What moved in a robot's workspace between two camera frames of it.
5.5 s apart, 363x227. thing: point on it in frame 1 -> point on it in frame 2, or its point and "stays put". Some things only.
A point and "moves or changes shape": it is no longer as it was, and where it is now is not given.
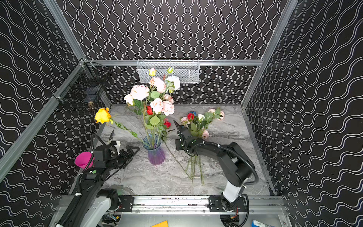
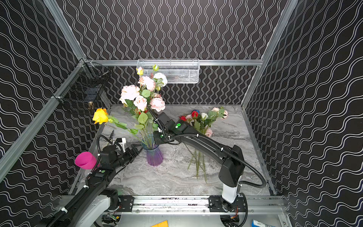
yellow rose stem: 103,115 stays put
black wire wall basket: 87,84 stays put
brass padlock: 90,106 stays put
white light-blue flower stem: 172,82 -> 159,79
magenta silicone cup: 82,159 stays put
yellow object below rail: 164,223 stays put
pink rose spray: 156,106 -> 141,102
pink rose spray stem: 162,125 moves or changes shape
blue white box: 255,223 stays put
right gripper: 183,139 -> 158,117
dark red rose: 167,125 -> 183,117
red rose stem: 150,111 moves or changes shape
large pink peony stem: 140,92 moves or changes shape
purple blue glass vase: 152,143 stays put
